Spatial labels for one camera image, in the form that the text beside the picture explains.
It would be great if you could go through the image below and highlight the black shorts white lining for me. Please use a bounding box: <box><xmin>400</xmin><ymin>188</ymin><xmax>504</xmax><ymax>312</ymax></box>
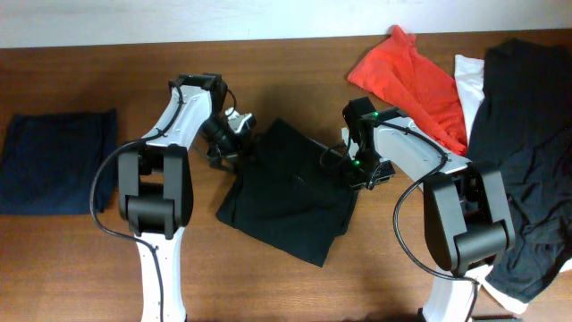
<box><xmin>216</xmin><ymin>119</ymin><xmax>358</xmax><ymax>267</ymax></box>

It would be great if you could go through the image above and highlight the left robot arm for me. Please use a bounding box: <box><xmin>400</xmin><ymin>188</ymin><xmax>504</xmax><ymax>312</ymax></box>
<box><xmin>118</xmin><ymin>73</ymin><xmax>256</xmax><ymax>321</ymax></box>

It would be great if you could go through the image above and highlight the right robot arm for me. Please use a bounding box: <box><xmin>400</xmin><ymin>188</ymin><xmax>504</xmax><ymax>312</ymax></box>
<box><xmin>342</xmin><ymin>97</ymin><xmax>516</xmax><ymax>321</ymax></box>

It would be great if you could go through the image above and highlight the orange red garment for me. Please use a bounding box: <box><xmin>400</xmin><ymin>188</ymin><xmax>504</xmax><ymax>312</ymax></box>
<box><xmin>348</xmin><ymin>25</ymin><xmax>468</xmax><ymax>156</ymax></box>

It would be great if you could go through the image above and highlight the white garment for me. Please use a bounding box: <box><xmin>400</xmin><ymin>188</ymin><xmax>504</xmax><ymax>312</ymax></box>
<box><xmin>453</xmin><ymin>54</ymin><xmax>572</xmax><ymax>316</ymax></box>

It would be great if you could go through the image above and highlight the black garment pile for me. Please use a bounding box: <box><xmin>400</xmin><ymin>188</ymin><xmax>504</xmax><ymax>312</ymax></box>
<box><xmin>467</xmin><ymin>38</ymin><xmax>571</xmax><ymax>303</ymax></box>

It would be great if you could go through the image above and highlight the folded navy blue cloth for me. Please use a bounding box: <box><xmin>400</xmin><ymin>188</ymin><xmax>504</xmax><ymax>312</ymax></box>
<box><xmin>1</xmin><ymin>109</ymin><xmax>118</xmax><ymax>216</ymax></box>

